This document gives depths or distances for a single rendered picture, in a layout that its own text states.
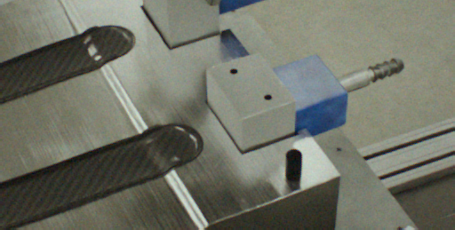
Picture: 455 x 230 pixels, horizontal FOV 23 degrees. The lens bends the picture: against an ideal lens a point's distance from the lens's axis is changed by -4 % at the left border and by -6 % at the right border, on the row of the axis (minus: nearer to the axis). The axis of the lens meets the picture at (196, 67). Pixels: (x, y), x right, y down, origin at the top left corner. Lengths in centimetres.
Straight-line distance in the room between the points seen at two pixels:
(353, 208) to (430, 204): 82
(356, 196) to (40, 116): 22
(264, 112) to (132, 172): 9
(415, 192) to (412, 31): 66
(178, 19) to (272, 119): 11
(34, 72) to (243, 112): 16
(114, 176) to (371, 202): 19
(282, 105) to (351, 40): 150
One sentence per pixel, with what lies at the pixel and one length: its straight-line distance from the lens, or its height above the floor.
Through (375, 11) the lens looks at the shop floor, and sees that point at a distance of 224.
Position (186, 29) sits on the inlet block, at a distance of 75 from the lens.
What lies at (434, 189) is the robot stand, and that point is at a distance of 161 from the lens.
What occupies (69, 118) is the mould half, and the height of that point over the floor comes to 89.
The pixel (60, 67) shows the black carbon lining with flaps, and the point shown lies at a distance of 76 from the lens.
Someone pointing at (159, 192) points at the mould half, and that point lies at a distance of 66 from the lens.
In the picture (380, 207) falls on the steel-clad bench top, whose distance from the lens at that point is 77.
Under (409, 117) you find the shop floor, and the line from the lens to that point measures 202.
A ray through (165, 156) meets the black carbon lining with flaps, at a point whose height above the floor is 88.
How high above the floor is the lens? 137
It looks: 41 degrees down
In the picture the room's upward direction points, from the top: 3 degrees counter-clockwise
